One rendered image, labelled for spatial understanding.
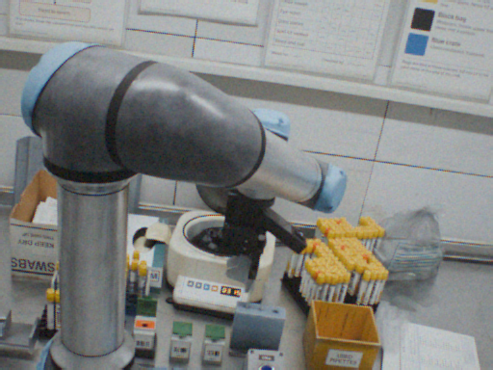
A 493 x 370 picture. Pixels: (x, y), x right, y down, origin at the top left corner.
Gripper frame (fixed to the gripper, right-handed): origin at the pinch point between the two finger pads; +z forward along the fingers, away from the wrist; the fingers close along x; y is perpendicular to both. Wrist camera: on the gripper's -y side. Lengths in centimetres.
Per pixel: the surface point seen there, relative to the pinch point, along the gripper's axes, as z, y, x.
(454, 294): 15, -56, -34
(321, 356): 9.7, -16.0, 6.4
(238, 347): 13.9, 0.2, 2.0
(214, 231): 4.4, 9.0, -28.3
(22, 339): 11.2, 41.5, 14.4
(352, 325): 10.2, -24.0, -6.5
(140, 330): 8.1, 19.8, 9.2
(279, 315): 5.2, -6.8, 1.0
